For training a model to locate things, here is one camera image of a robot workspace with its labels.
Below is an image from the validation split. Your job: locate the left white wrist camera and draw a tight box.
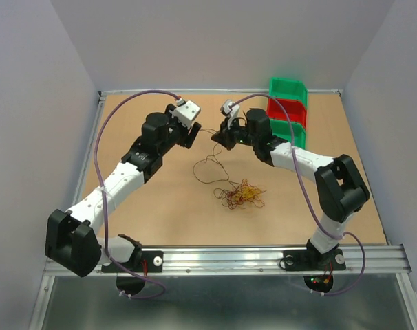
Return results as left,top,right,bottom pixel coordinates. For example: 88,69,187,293
172,99,201,129

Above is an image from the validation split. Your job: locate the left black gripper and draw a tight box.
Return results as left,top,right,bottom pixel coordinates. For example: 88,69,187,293
158,104,201,156

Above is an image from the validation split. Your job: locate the green plastic bin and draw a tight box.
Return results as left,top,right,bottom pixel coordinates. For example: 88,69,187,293
270,119,306,149
269,77,308,107

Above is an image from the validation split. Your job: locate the far green plastic bin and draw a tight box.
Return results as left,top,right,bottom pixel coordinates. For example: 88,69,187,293
269,77,308,107

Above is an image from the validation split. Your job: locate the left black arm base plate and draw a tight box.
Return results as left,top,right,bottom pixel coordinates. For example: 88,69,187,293
119,250,164,274

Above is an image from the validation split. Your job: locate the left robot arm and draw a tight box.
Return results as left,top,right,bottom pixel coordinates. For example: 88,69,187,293
45,105,201,277

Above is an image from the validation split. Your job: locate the red plastic bin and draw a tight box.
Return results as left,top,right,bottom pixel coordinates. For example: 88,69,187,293
266,98,307,129

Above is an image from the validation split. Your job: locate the brown wire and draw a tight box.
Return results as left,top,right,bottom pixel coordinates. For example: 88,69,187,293
192,127,231,184

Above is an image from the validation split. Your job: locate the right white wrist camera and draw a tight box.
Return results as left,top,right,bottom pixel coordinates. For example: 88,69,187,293
220,100,240,129

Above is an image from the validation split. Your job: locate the aluminium front rail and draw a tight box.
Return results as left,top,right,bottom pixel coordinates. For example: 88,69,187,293
43,244,411,276

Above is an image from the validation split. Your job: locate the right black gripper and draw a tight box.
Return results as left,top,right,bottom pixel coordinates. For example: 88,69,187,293
210,115,257,151

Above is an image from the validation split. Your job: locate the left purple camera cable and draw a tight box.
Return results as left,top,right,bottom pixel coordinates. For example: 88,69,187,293
92,89,167,300

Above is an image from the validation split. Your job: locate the red wire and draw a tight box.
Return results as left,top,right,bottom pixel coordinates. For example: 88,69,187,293
213,181,266,210

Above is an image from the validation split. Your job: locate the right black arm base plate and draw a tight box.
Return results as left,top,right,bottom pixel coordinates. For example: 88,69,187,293
279,249,346,272

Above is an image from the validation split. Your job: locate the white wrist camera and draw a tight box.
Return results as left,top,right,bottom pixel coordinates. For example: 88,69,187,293
172,99,201,129
220,100,240,129

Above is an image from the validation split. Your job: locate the yellow wire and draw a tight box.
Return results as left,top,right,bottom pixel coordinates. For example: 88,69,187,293
234,178,266,204

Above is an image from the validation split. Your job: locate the near green plastic bin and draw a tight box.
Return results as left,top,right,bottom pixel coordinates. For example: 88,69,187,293
270,119,306,149

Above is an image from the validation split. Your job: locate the aluminium table edge frame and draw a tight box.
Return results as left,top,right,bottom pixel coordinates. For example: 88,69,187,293
72,89,343,193

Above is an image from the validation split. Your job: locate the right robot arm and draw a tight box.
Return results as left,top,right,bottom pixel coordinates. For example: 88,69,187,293
211,108,370,270

